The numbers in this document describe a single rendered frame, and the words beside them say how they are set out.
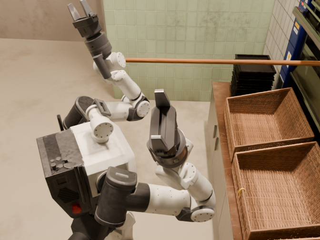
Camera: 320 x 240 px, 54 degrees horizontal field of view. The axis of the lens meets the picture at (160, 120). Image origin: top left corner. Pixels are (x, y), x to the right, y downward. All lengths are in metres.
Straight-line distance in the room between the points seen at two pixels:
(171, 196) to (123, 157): 0.20
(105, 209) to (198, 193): 0.28
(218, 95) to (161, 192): 1.86
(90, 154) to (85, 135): 0.10
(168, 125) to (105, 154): 0.41
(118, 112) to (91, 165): 0.39
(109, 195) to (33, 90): 3.27
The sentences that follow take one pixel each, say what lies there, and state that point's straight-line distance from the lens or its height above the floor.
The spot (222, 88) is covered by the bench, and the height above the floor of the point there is 0.58.
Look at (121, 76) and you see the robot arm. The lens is 1.33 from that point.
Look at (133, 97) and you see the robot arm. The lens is 1.39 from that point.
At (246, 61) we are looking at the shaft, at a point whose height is 1.20.
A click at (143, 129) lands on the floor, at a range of 3.25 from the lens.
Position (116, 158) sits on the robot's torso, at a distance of 1.03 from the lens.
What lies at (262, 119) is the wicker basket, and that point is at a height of 0.59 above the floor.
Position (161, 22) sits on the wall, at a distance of 3.20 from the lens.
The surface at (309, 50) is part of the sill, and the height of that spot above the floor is 1.17.
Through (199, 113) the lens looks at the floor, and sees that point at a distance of 3.49.
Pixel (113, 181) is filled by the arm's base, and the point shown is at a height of 1.43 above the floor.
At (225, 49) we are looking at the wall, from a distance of 3.34.
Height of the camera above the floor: 2.13
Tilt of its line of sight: 39 degrees down
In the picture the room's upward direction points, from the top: straight up
